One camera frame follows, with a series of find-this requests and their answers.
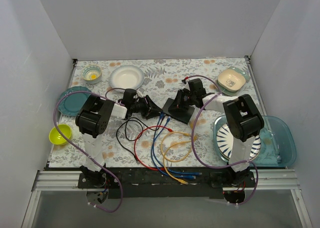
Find floral patterned tablecloth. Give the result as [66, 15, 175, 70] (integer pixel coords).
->
[48, 57, 266, 168]

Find blue ethernet cable near red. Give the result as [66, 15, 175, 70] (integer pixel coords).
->
[151, 116, 202, 181]

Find yellow ethernet cable end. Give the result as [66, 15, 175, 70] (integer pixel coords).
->
[160, 133, 192, 163]

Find black network switch box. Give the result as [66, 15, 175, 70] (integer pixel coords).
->
[162, 98, 195, 124]

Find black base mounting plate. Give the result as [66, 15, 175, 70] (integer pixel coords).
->
[77, 167, 256, 202]

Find transparent blue plastic tray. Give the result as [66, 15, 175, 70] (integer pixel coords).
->
[213, 115, 297, 168]

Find blue striped round plate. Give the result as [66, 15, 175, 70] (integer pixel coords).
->
[215, 123, 261, 161]

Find aluminium frame rail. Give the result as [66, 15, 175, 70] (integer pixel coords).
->
[22, 168, 312, 228]

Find blue ethernet cable end port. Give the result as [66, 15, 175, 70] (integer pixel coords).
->
[150, 112, 201, 182]

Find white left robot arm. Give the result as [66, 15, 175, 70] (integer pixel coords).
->
[75, 88, 162, 188]

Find lime green bowl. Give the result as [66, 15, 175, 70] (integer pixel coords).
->
[48, 124, 72, 146]

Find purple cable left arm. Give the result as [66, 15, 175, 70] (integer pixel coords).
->
[53, 87, 124, 213]

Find small patterned bowl yellow centre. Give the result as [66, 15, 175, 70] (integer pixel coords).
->
[81, 64, 103, 84]

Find cream square bowl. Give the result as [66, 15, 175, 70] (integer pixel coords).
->
[217, 69, 246, 92]

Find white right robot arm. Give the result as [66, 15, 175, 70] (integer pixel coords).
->
[162, 77, 265, 187]

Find yellow ethernet cable port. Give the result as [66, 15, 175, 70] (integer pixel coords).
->
[160, 131, 191, 159]
[161, 140, 189, 185]

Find white shallow bowl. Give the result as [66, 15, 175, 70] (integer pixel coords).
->
[109, 65, 145, 89]

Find teal scalloped plate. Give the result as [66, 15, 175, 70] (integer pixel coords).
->
[58, 86, 91, 117]

